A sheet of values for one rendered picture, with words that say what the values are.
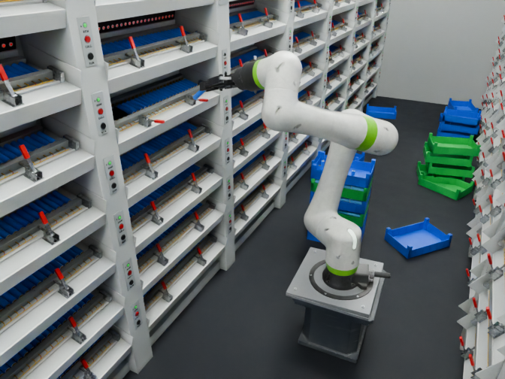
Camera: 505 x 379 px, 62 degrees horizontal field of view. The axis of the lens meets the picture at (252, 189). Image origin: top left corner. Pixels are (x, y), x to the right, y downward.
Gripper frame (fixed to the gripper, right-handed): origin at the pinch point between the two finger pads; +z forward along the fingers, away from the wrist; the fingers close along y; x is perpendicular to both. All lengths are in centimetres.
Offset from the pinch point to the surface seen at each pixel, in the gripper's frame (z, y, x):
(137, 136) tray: 4.3, 26.8, 18.7
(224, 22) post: 9.4, -16.0, -28.1
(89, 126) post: -3.0, 45.9, 17.1
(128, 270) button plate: 14, 26, 64
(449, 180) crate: -6, -217, 41
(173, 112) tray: 11.0, 7.7, 8.9
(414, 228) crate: -11, -147, 67
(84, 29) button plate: -10, 49, -7
